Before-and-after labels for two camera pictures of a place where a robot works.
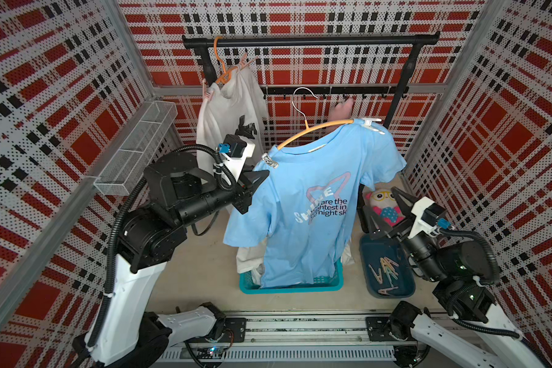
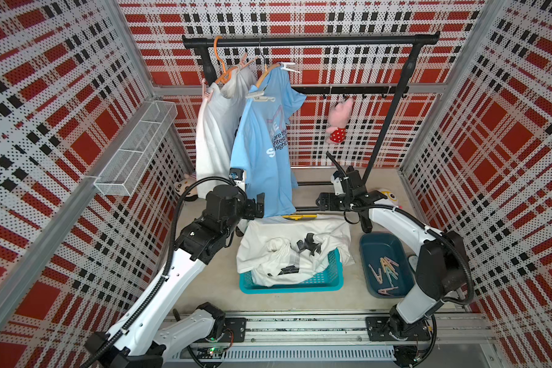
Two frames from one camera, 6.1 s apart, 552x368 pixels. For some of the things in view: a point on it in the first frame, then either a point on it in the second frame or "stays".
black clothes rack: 415,40 stays
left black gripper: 244,190 → 249,205
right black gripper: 395,232 → 333,198
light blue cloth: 308,210 → 260,149
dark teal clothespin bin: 387,267 stays
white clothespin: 269,161 → 257,96
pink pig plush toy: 341,111 stays
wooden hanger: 307,129 → 267,68
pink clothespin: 244,61 stays
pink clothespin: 206,95 stays
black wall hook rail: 336,90 stays
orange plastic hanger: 225,77 stays
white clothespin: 368,123 → 283,64
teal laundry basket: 333,283 stays
